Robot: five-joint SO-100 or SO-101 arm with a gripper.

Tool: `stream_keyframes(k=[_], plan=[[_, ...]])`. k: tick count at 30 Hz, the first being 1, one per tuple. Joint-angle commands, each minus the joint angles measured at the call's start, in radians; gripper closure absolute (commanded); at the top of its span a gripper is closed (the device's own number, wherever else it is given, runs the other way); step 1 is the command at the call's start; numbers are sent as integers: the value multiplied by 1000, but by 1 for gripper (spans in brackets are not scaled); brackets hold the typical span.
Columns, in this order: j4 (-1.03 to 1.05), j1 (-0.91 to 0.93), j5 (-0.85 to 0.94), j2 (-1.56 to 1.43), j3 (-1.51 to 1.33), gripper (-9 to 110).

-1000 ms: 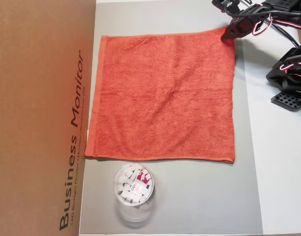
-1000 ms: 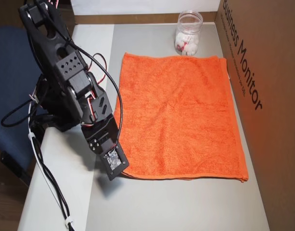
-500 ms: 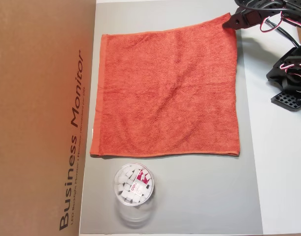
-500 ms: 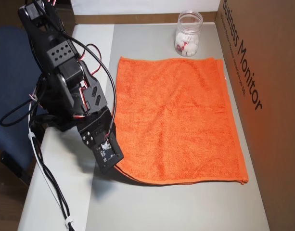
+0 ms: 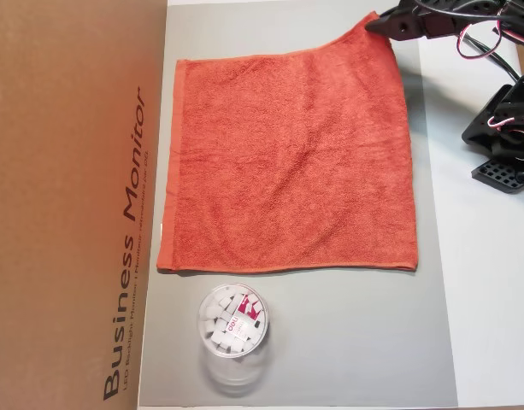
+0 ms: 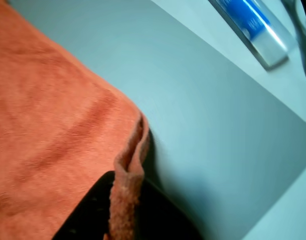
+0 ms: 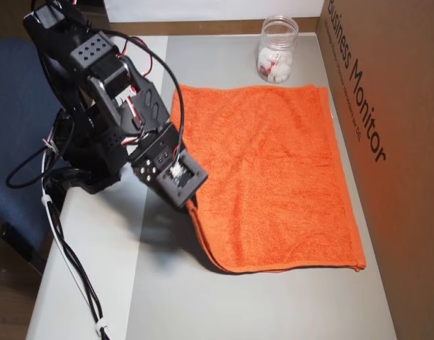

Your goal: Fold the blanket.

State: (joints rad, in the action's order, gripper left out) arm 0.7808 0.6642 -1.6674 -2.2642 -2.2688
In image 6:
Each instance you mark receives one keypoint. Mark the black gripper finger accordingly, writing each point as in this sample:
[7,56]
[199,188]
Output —
[157,220]
[88,212]

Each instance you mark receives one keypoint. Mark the orange terry towel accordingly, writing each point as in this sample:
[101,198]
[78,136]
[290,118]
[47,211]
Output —
[43,125]

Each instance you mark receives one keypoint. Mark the grey desk mat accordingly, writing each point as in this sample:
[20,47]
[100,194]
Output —
[192,125]

